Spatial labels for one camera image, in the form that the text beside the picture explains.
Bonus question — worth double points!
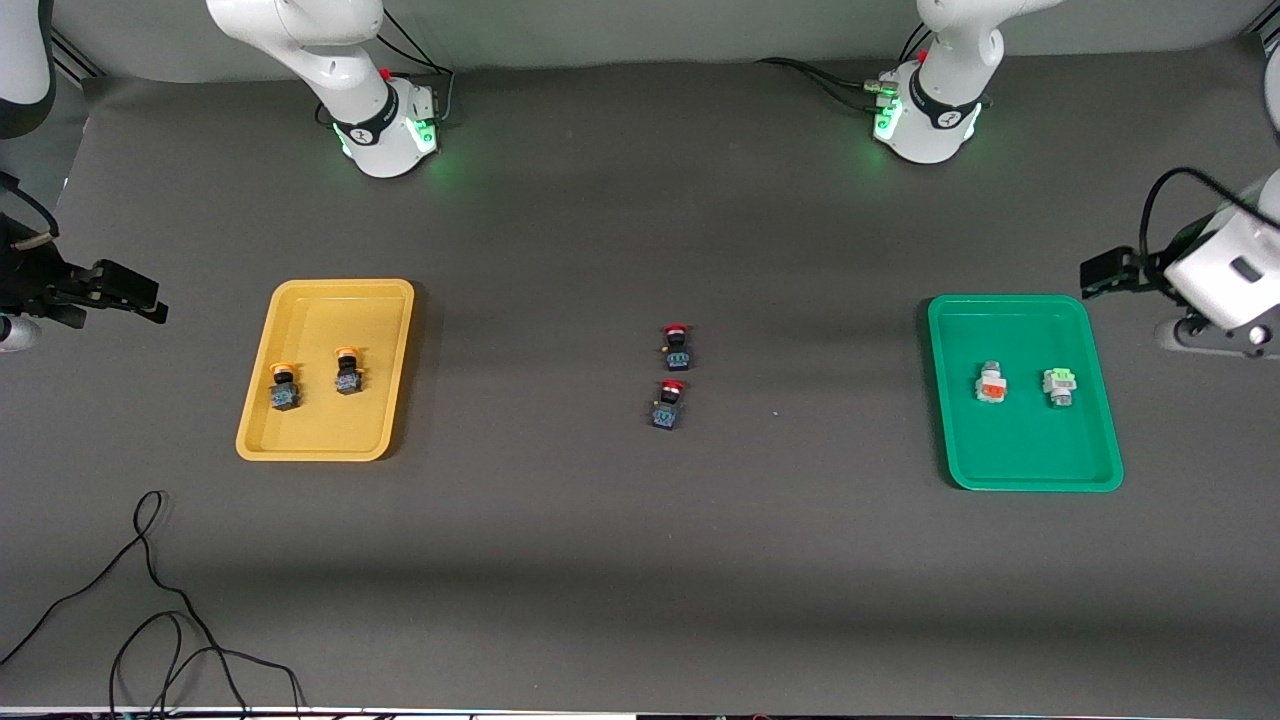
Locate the green plastic tray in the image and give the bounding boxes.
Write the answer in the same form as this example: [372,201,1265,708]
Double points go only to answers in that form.
[927,294,1125,493]

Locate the yellow plastic tray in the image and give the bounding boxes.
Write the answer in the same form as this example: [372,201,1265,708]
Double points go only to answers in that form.
[235,278,416,463]

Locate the dark grey table mat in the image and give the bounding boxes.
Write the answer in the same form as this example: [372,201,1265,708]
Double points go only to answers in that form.
[0,45,1280,717]

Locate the loose black cable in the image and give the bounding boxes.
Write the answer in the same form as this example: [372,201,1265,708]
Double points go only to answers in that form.
[0,490,306,720]

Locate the black left arm base cables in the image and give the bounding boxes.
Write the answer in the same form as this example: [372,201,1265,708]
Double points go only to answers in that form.
[755,20,936,113]

